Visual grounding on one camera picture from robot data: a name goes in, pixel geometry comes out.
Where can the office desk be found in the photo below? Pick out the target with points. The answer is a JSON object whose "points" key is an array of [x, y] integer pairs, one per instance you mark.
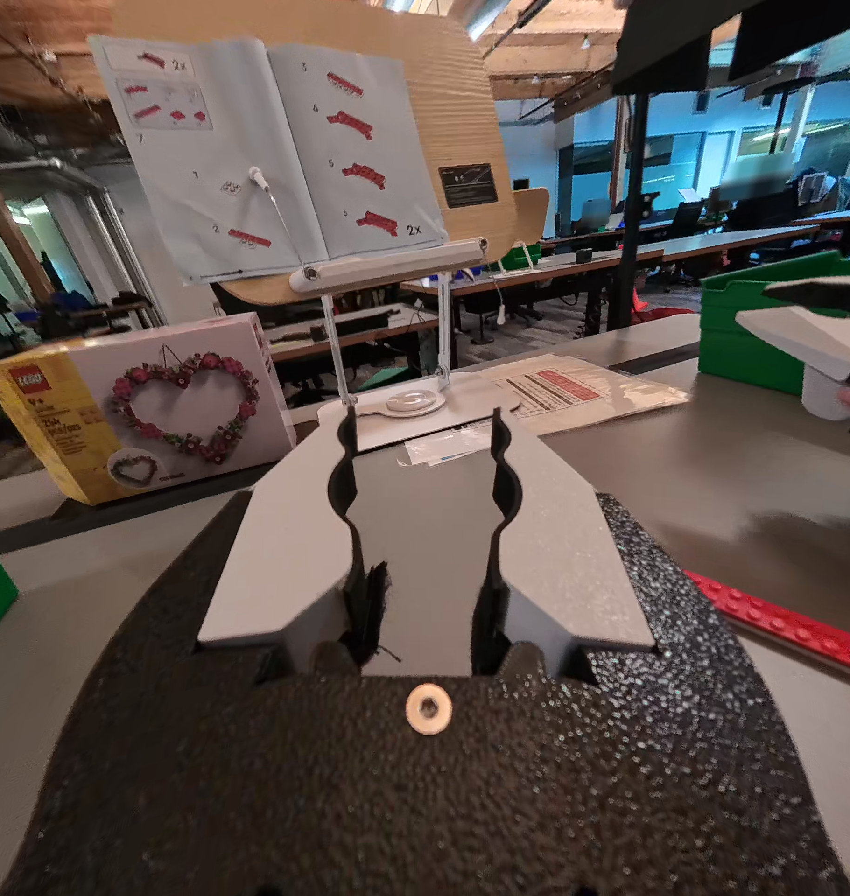
{"points": [[572, 269], [733, 241]]}

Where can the small green bin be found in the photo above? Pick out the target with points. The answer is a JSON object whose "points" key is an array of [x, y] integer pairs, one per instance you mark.
{"points": [[519, 255]]}

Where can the red lego baseplate frame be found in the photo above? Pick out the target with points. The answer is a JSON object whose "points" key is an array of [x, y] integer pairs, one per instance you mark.
{"points": [[782, 616]]}

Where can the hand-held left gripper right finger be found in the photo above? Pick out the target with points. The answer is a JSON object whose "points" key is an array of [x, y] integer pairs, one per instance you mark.
{"points": [[572, 560]]}

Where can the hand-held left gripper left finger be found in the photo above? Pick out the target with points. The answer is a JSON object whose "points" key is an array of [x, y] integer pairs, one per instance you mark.
{"points": [[278, 546]]}

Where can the lego set box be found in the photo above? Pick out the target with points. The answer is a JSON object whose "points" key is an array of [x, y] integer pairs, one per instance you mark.
{"points": [[187, 392]]}

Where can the lego instruction booklet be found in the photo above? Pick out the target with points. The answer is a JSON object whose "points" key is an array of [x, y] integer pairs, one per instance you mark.
{"points": [[208, 175]]}

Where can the orange cone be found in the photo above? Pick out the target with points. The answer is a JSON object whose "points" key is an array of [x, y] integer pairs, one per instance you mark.
{"points": [[640, 301]]}

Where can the black metal frame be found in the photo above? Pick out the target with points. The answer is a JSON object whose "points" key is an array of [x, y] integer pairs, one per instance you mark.
{"points": [[631, 210]]}

